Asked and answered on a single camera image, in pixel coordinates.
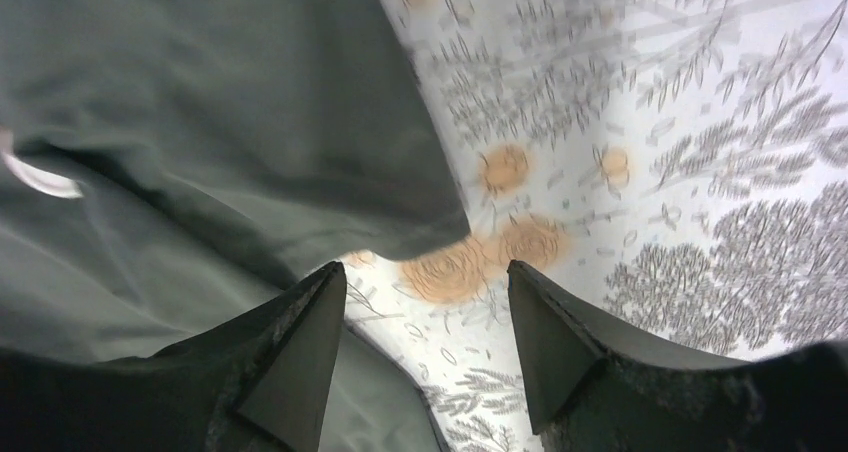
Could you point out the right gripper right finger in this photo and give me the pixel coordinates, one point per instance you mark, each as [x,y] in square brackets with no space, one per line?
[594,382]

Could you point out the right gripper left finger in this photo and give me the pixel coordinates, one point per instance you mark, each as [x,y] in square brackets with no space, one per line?
[259,382]

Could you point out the dark green t-shirt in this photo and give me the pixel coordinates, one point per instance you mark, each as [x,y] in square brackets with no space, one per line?
[225,150]

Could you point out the floral table mat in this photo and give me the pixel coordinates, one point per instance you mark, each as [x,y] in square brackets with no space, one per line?
[681,164]

